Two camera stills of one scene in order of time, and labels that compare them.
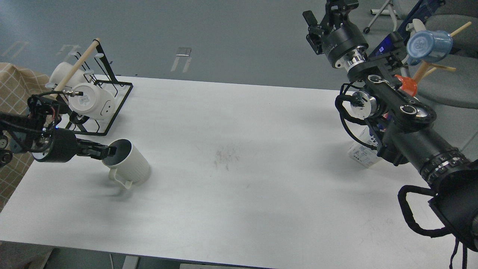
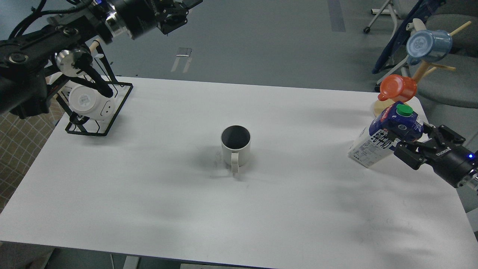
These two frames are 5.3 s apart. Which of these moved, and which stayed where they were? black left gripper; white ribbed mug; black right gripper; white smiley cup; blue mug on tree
Moved: white ribbed mug; black right gripper; black left gripper
Stayed: white smiley cup; blue mug on tree
